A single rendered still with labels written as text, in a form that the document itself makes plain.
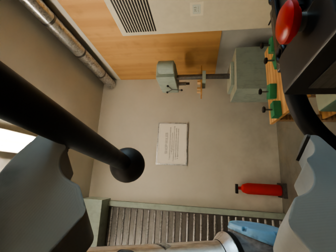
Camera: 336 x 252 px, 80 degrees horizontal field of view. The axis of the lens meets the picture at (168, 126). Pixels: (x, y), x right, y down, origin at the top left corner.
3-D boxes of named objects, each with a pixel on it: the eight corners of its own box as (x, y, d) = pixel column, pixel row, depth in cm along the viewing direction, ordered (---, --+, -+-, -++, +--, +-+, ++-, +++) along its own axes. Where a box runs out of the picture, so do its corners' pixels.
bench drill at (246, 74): (286, 67, 257) (164, 71, 282) (312, 36, 197) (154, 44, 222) (289, 103, 248) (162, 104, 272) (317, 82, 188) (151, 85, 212)
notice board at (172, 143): (188, 123, 307) (158, 122, 314) (188, 122, 305) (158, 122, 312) (187, 165, 292) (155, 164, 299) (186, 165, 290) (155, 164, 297)
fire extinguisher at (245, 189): (280, 183, 269) (234, 180, 278) (286, 183, 250) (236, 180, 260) (281, 197, 265) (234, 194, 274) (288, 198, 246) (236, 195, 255)
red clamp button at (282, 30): (284, 22, 17) (271, 23, 17) (301, -12, 14) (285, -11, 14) (288, 52, 16) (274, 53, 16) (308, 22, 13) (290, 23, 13)
